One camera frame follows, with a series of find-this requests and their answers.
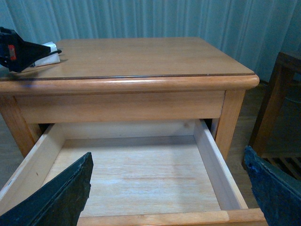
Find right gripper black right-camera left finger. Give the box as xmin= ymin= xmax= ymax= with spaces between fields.
xmin=0 ymin=152 xmax=94 ymax=226

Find wooden nightstand cabinet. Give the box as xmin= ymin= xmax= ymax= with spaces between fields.
xmin=0 ymin=37 xmax=259 ymax=158

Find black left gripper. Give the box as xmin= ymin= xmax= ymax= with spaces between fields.
xmin=0 ymin=27 xmax=51 ymax=73

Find dark wooden side table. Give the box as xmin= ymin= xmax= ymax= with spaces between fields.
xmin=242 ymin=50 xmax=301 ymax=184

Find white charger with black cable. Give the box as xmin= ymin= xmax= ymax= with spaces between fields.
xmin=30 ymin=42 xmax=60 ymax=67

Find wooden top drawer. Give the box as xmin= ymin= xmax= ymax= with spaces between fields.
xmin=0 ymin=120 xmax=267 ymax=226

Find light green pleated curtain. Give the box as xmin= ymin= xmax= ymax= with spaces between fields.
xmin=0 ymin=0 xmax=301 ymax=81

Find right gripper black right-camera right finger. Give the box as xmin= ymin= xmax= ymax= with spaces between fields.
xmin=244 ymin=146 xmax=301 ymax=226

